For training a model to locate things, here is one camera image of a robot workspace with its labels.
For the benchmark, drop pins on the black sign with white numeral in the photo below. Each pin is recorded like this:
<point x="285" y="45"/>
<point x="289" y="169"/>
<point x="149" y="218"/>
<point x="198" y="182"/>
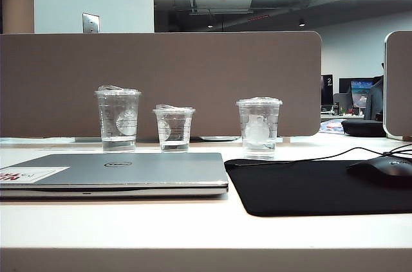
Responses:
<point x="327" y="90"/>

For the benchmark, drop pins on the tall clear lidded plastic cup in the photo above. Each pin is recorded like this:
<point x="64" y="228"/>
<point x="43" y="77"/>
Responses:
<point x="117" y="117"/>

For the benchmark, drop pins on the small clear lidded plastic cup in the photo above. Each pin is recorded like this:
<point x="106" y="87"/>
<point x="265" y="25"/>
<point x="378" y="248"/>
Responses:
<point x="174" y="129"/>

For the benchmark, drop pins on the silver Dell laptop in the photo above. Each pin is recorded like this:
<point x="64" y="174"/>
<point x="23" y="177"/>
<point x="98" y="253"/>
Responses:
<point x="145" y="172"/>

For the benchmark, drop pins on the black computer mouse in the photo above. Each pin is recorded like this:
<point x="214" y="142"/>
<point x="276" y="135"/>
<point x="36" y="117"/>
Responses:
<point x="383" y="170"/>

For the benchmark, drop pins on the small ceiling spotlight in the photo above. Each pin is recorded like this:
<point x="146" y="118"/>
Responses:
<point x="302" y="22"/>

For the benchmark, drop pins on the blue and red printed sheet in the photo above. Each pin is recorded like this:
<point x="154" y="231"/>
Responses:
<point x="331" y="125"/>

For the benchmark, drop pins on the black mouse pad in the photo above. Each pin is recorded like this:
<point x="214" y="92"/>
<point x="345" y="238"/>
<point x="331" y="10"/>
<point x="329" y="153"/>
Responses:
<point x="305" y="188"/>

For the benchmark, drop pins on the wide brown desk divider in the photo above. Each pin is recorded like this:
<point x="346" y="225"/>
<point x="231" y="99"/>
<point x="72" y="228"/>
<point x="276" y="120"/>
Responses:
<point x="193" y="69"/>

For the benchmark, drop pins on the brown divider with white edge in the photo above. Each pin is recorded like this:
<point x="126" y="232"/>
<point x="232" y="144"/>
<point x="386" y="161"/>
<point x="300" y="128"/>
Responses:
<point x="400" y="85"/>

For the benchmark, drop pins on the person in dark jacket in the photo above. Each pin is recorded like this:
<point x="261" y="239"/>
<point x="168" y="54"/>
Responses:
<point x="376" y="101"/>

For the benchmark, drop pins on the background computer monitor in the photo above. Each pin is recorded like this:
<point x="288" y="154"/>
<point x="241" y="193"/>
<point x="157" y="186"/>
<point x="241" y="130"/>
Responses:
<point x="360" y="93"/>

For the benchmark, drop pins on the metal wall switch plate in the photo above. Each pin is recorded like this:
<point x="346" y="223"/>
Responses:
<point x="90" y="22"/>

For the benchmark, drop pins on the white and red laptop sticker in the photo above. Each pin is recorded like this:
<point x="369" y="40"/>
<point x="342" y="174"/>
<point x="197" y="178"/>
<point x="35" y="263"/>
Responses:
<point x="29" y="174"/>

